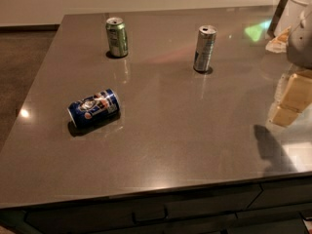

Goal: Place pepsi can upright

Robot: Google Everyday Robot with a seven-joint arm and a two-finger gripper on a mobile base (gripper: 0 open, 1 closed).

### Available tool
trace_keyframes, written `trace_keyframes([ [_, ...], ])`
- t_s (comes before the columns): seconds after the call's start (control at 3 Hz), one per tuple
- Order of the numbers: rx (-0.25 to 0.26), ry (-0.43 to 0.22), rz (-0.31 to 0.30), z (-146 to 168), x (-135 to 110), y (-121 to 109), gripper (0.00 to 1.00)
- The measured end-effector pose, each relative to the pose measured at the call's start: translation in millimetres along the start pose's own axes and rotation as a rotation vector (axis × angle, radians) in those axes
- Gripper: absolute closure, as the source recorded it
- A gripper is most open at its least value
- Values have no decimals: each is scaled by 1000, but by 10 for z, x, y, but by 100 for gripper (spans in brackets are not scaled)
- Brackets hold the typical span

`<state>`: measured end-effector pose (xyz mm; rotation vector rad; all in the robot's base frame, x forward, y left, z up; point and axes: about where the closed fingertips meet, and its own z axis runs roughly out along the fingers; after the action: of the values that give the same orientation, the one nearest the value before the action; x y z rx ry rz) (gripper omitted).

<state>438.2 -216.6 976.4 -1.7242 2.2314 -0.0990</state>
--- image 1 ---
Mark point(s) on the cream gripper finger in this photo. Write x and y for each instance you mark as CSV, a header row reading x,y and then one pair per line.
x,y
298,93
282,116

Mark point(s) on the blue pepsi can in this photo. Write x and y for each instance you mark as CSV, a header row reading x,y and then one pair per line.
x,y
90,110

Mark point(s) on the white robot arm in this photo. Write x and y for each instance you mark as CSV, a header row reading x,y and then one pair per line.
x,y
299,54

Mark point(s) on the slim silver energy drink can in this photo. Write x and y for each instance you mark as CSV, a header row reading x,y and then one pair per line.
x,y
204,48

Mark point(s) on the green soda can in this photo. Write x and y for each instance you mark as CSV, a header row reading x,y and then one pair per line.
x,y
117,37

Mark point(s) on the dark drawer front right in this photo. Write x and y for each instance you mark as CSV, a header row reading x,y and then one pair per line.
x,y
283,193

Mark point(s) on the dark drawer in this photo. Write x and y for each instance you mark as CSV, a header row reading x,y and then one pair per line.
x,y
124,214
283,193

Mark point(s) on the dark drawer front left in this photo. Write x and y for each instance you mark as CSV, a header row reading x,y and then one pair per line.
x,y
124,214

